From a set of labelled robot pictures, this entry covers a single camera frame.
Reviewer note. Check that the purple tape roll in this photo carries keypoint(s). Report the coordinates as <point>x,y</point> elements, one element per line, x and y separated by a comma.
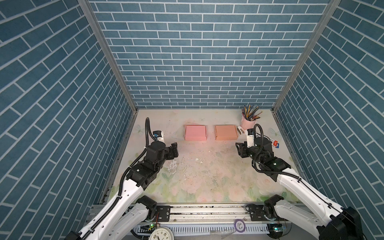
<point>239,226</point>

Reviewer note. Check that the coloured pencils bundle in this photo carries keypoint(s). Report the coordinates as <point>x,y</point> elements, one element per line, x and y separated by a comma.
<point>251,112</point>

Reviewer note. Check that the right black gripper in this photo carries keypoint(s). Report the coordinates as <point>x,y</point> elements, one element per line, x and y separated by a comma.
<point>242,149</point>

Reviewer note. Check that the pink pencil cup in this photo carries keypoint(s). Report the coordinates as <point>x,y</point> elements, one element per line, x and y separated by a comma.
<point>246,124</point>

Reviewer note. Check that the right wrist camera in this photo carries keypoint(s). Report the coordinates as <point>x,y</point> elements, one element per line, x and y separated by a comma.
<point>250,138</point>

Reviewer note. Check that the pink paper box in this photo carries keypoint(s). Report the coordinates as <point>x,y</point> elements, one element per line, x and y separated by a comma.
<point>195,133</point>

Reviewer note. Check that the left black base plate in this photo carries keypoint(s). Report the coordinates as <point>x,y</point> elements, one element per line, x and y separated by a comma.
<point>159,214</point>

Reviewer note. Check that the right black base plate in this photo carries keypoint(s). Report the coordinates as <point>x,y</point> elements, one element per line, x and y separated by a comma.
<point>258,213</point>

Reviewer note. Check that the white round clock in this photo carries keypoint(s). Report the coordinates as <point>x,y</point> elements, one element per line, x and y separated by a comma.
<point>162,233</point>

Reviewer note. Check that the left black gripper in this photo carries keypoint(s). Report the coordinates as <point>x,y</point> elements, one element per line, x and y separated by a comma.
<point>171,155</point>

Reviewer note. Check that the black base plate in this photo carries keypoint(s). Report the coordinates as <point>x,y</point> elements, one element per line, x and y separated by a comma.
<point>159,214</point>
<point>258,213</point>

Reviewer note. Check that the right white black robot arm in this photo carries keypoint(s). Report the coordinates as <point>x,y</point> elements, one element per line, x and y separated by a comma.
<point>324,219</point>

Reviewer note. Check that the aluminium mounting rail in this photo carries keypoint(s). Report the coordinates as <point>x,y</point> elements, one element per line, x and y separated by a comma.
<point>200,214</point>

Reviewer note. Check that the white toothpaste tube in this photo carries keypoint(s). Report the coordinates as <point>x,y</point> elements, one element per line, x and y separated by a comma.
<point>275,143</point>

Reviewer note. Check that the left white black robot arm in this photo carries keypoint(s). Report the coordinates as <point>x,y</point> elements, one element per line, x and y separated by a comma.
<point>129,207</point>

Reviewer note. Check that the orange paper box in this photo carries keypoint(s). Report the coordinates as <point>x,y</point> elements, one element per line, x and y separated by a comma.
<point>226,132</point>

